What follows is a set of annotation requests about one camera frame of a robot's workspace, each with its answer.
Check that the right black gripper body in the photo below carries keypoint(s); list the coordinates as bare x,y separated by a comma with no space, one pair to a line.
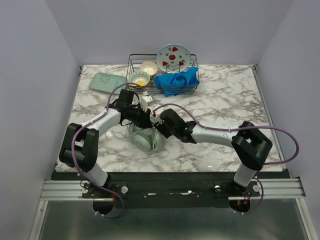
161,128

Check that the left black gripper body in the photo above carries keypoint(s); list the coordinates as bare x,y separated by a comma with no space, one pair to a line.
138,115

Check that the mint green headphones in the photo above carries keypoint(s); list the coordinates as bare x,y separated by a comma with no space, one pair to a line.
146,139

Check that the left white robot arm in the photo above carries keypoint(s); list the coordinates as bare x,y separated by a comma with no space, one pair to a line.
80,144

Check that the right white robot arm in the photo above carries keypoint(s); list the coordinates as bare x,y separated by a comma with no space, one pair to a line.
249,143

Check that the blue cloth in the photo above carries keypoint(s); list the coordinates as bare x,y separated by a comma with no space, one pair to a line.
173,84

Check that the blue yellow patterned bowl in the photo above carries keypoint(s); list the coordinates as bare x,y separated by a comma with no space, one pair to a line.
141,78

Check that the mint green rectangular tray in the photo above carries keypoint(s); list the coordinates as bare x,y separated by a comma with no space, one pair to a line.
105,82

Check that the cream bowl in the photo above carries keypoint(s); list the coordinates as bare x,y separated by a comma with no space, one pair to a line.
151,68

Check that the strawberry pattern plate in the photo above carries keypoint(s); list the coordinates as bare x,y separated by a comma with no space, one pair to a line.
173,58

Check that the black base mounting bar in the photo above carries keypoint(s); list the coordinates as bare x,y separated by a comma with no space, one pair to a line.
137,190

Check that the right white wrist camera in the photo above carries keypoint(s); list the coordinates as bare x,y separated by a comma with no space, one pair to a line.
156,116

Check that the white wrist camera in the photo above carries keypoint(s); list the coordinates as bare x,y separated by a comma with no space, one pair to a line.
156,116
147,101

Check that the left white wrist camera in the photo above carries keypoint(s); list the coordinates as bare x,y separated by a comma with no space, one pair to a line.
147,101

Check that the aluminium rail frame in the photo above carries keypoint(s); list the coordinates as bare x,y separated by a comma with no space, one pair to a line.
226,96

